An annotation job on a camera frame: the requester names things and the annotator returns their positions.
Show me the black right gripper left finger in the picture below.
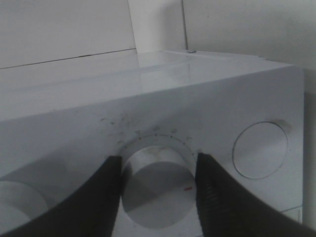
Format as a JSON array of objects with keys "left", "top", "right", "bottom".
[{"left": 3, "top": 156, "right": 122, "bottom": 237}]

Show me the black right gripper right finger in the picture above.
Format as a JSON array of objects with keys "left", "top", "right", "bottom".
[{"left": 195, "top": 153, "right": 316, "bottom": 237}]

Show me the round white door button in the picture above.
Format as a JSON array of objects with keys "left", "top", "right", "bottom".
[{"left": 232, "top": 121, "right": 289, "bottom": 180}]

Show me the white microwave knob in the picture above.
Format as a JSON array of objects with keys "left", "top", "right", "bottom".
[
  {"left": 122, "top": 146, "right": 196, "bottom": 229},
  {"left": 0, "top": 181, "right": 48, "bottom": 234}
]

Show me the white microwave oven body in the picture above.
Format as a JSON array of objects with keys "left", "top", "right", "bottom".
[{"left": 0, "top": 51, "right": 304, "bottom": 237}]

